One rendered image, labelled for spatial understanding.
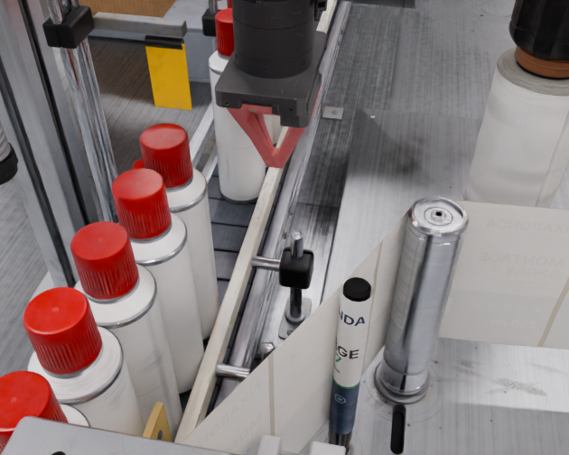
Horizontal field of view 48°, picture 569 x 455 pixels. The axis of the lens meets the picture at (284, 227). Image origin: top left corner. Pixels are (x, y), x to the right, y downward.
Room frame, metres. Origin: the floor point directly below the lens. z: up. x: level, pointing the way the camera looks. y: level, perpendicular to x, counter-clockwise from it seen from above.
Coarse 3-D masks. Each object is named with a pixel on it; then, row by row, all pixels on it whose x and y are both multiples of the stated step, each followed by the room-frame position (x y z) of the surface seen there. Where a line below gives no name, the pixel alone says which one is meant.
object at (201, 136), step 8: (208, 112) 0.58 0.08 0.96; (208, 120) 0.56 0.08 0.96; (200, 128) 0.55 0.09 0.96; (208, 128) 0.55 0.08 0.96; (200, 136) 0.53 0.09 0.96; (208, 136) 0.54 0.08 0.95; (192, 144) 0.52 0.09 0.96; (200, 144) 0.52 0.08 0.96; (192, 152) 0.51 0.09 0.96; (200, 152) 0.52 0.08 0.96; (192, 160) 0.49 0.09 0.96
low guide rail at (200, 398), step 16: (336, 0) 1.01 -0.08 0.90; (272, 176) 0.53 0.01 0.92; (272, 192) 0.50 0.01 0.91; (256, 208) 0.48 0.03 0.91; (256, 224) 0.45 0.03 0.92; (256, 240) 0.43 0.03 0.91; (240, 256) 0.41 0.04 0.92; (240, 272) 0.39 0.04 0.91; (240, 288) 0.37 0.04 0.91; (224, 304) 0.35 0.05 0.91; (224, 320) 0.33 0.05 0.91; (224, 336) 0.32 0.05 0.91; (208, 352) 0.30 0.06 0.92; (224, 352) 0.31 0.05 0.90; (208, 368) 0.29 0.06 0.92; (208, 384) 0.27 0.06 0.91; (192, 400) 0.26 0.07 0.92; (208, 400) 0.27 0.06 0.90; (192, 416) 0.24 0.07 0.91
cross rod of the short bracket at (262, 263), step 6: (252, 258) 0.41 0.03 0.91; (258, 258) 0.41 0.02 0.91; (264, 258) 0.41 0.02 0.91; (270, 258) 0.41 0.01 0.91; (252, 264) 0.41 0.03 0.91; (258, 264) 0.41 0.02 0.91; (264, 264) 0.40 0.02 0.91; (270, 264) 0.40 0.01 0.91; (276, 264) 0.40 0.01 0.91; (270, 270) 0.40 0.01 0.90; (276, 270) 0.40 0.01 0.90
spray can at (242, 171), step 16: (224, 16) 0.54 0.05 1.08; (224, 32) 0.53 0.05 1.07; (224, 48) 0.53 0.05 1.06; (224, 64) 0.53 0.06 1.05; (224, 112) 0.52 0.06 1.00; (224, 128) 0.53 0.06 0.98; (240, 128) 0.52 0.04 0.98; (224, 144) 0.53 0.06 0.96; (240, 144) 0.52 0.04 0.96; (224, 160) 0.53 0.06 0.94; (240, 160) 0.52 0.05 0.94; (256, 160) 0.53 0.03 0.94; (224, 176) 0.53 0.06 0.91; (240, 176) 0.52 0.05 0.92; (256, 176) 0.53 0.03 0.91; (224, 192) 0.53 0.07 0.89; (240, 192) 0.52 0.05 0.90; (256, 192) 0.53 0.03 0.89
